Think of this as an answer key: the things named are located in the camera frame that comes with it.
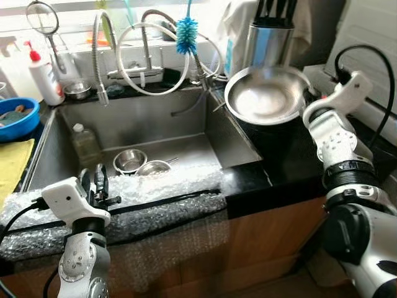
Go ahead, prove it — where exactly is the large shallow steel bowl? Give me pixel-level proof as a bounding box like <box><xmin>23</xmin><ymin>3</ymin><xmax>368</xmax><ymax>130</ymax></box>
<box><xmin>225</xmin><ymin>65</ymin><xmax>311</xmax><ymax>126</ymax></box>

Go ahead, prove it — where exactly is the small steel bowl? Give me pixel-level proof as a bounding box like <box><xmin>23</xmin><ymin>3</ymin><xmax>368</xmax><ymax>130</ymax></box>
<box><xmin>114</xmin><ymin>149</ymin><xmax>148</xmax><ymax>174</ymax></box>

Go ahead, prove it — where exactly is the clear plastic bottle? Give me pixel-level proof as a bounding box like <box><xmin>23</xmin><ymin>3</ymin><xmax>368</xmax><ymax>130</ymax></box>
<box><xmin>70</xmin><ymin>123</ymin><xmax>100</xmax><ymax>163</ymax></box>

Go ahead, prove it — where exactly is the clear bubble wrap sheet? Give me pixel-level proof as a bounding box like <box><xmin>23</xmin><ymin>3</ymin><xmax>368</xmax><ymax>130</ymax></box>
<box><xmin>0</xmin><ymin>165</ymin><xmax>230</xmax><ymax>292</ymax></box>

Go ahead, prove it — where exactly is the steel knife block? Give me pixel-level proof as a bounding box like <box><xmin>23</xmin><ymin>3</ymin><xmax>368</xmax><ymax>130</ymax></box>
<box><xmin>245</xmin><ymin>0</ymin><xmax>297</xmax><ymax>69</ymax></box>

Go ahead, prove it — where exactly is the yellow cloth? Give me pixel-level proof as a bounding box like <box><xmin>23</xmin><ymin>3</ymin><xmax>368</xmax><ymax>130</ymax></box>
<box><xmin>0</xmin><ymin>138</ymin><xmax>35</xmax><ymax>209</ymax></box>

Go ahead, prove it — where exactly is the stainless steel sink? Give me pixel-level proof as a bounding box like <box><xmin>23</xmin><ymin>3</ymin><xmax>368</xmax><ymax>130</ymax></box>
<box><xmin>22</xmin><ymin>84</ymin><xmax>264</xmax><ymax>193</ymax></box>

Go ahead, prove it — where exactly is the white washing machine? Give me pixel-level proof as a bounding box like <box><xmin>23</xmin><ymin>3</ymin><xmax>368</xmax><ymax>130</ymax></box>
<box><xmin>307</xmin><ymin>0</ymin><xmax>397</xmax><ymax>143</ymax></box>

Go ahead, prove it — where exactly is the blue plastic basin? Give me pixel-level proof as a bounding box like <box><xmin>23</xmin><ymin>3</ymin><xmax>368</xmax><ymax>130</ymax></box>
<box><xmin>0</xmin><ymin>97</ymin><xmax>41</xmax><ymax>143</ymax></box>

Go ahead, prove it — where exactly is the small steel cup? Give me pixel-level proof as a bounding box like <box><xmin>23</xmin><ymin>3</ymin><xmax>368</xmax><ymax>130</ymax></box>
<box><xmin>64</xmin><ymin>81</ymin><xmax>92</xmax><ymax>100</ymax></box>

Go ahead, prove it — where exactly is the white hanging towel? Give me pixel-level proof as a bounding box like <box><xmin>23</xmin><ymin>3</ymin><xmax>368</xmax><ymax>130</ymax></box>
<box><xmin>217</xmin><ymin>0</ymin><xmax>311</xmax><ymax>75</ymax></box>

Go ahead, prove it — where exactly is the white soap bottle red pump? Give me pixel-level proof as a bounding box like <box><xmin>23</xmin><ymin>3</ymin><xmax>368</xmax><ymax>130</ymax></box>
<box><xmin>24</xmin><ymin>40</ymin><xmax>66</xmax><ymax>106</ymax></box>

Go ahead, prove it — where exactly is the grey curved spout pipe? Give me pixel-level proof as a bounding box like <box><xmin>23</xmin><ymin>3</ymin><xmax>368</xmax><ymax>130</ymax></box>
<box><xmin>171</xmin><ymin>93</ymin><xmax>205</xmax><ymax>117</ymax></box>

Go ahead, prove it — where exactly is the chrome sink faucet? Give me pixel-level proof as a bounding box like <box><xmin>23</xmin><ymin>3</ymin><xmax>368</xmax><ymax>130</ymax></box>
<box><xmin>107</xmin><ymin>9</ymin><xmax>227</xmax><ymax>94</ymax></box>

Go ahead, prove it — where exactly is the blue bottle brush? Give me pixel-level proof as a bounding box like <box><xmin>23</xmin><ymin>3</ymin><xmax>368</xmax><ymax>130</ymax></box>
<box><xmin>176</xmin><ymin>0</ymin><xmax>199</xmax><ymax>55</ymax></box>

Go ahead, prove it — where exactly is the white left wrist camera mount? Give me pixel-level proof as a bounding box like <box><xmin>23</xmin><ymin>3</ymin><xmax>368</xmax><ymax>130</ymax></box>
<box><xmin>40</xmin><ymin>177</ymin><xmax>111</xmax><ymax>227</ymax></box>

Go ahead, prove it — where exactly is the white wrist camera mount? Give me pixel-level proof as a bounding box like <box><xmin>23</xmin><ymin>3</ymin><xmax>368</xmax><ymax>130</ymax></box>
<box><xmin>40</xmin><ymin>177</ymin><xmax>111</xmax><ymax>227</ymax></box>
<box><xmin>303</xmin><ymin>70</ymin><xmax>365</xmax><ymax>122</ymax></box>

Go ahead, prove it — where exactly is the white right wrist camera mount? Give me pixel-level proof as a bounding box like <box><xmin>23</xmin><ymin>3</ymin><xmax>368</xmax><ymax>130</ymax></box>
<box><xmin>303</xmin><ymin>70</ymin><xmax>365</xmax><ymax>122</ymax></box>

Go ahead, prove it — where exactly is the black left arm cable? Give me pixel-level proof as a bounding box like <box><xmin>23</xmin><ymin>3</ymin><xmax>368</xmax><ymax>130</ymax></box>
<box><xmin>0</xmin><ymin>197</ymin><xmax>50</xmax><ymax>298</ymax></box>

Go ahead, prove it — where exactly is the flexible steel spray hose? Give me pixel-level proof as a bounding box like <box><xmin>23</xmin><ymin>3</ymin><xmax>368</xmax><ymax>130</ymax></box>
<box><xmin>92</xmin><ymin>11</ymin><xmax>118</xmax><ymax>105</ymax></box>

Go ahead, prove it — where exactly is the white looped hose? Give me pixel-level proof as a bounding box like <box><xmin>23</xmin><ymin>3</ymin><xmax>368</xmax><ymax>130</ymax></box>
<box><xmin>116</xmin><ymin>23</ymin><xmax>227</xmax><ymax>97</ymax></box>

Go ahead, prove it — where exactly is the round wire strainer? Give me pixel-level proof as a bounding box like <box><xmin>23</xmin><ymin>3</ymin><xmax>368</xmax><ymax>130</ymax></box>
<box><xmin>25</xmin><ymin>0</ymin><xmax>75</xmax><ymax>81</ymax></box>

